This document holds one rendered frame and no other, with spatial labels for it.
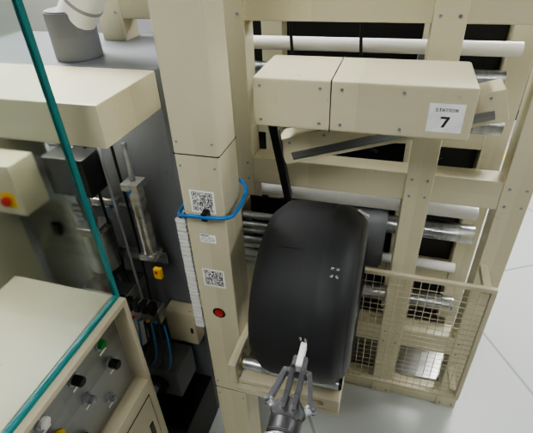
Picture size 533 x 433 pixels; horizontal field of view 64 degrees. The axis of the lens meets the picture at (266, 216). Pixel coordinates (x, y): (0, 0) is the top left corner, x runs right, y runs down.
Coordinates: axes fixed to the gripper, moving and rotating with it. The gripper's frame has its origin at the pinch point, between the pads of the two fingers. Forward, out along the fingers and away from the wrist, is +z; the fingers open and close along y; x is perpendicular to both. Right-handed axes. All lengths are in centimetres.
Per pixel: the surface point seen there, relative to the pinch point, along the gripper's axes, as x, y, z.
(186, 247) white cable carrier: -5.4, 42.5, 25.1
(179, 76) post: -59, 35, 31
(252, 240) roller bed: 24, 35, 59
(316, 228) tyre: -17.7, 1.7, 29.2
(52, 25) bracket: -61, 90, 58
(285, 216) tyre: -17.4, 11.4, 32.5
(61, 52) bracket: -53, 89, 57
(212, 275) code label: 2.7, 33.9, 22.5
